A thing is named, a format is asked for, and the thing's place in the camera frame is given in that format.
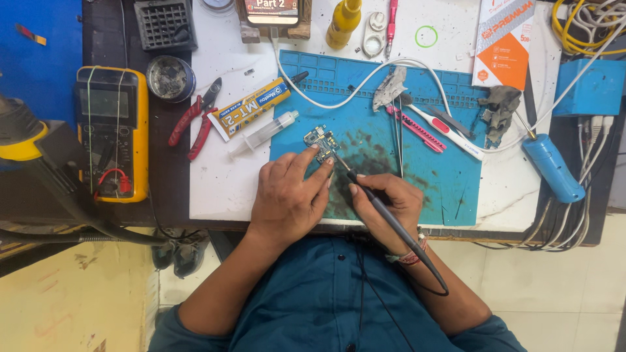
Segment person's left hand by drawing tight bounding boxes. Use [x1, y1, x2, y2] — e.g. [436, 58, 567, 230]
[247, 145, 338, 248]

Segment person's right hand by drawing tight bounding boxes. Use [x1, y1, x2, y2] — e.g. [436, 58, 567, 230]
[348, 172, 425, 246]

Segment black soldering iron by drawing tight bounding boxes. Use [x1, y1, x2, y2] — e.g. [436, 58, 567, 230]
[334, 155, 450, 297]

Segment small phone circuit board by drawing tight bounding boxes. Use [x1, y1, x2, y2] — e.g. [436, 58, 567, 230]
[303, 125, 341, 165]

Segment blue silicone work mat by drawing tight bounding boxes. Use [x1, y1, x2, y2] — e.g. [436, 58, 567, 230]
[269, 49, 491, 227]

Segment colourful thread wrist band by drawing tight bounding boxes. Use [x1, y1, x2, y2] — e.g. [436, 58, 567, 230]
[385, 226, 429, 268]

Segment thin metal tweezers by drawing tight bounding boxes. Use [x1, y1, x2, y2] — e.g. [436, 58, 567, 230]
[390, 95, 405, 180]

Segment clear plastic syringe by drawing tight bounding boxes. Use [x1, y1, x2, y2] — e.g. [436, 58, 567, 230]
[227, 110, 300, 160]

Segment pink utility knife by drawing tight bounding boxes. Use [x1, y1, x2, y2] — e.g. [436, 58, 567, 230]
[385, 105, 447, 154]

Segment white red toothbrush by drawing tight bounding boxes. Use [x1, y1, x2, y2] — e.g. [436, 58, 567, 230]
[398, 92, 486, 161]

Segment dark flat metal tool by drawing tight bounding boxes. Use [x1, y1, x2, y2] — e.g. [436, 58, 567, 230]
[425, 105, 476, 140]

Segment yellow glue tube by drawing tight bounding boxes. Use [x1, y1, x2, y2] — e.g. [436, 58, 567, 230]
[207, 71, 310, 143]

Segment teal shirt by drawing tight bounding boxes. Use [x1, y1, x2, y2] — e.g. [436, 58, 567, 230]
[147, 234, 528, 352]

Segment narrow blue circuit board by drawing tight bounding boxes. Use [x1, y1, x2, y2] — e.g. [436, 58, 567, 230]
[481, 108, 503, 150]

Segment dark shoes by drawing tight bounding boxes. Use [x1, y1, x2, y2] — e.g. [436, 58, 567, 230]
[150, 229, 211, 280]

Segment grey crumpled tissue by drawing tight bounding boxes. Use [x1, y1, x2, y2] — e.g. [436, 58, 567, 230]
[372, 66, 408, 113]

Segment dirty grey cloth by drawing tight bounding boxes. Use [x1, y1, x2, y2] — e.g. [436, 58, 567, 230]
[478, 85, 523, 145]

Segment round metal flux tin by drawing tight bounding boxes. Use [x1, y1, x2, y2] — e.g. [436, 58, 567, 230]
[146, 55, 197, 104]

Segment white magnifier loupe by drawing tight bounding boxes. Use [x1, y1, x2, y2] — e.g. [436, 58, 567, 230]
[361, 12, 388, 59]

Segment wooden phone stand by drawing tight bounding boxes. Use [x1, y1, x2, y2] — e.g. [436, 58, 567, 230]
[235, 0, 313, 44]

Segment pink screwdriver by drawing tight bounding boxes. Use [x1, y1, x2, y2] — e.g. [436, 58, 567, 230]
[385, 0, 400, 62]

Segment yellow digital multimeter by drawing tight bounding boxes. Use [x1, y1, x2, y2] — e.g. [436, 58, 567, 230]
[74, 66, 150, 204]

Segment yellow plastic bottle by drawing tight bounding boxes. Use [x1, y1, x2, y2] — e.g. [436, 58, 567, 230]
[326, 0, 363, 50]

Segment white orange cardboard box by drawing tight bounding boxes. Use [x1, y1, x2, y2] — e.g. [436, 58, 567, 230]
[471, 0, 538, 92]

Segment phone with lit screen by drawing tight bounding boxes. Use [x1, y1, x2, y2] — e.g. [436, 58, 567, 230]
[244, 0, 300, 26]

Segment clear tape roll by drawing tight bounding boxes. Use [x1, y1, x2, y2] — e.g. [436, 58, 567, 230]
[199, 0, 236, 16]

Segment black grid fan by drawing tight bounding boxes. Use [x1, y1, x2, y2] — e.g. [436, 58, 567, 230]
[133, 0, 199, 52]

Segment blue plastic box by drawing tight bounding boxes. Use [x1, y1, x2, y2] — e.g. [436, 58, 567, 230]
[553, 58, 626, 117]

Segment black yellow hot air gun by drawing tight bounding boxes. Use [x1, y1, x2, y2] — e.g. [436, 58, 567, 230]
[0, 94, 168, 246]

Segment red yellow small tool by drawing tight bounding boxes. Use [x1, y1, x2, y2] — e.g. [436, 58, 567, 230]
[14, 23, 48, 47]

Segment thin black cord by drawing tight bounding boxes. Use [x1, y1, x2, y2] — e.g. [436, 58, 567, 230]
[353, 238, 417, 352]

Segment red handled cutting pliers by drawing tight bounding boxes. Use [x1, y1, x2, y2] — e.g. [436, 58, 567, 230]
[168, 77, 223, 161]

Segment white cable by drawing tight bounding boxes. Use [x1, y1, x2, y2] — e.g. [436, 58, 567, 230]
[270, 20, 626, 155]

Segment blue handled soldering iron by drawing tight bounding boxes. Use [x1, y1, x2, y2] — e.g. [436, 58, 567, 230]
[514, 110, 587, 204]

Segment green ring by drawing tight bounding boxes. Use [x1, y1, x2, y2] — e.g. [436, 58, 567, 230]
[415, 25, 439, 49]

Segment bundle of hanging cables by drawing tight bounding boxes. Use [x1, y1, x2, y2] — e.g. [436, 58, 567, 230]
[473, 115, 615, 253]

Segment bundle of yellow white cables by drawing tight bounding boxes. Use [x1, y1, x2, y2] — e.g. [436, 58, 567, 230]
[551, 0, 626, 57]

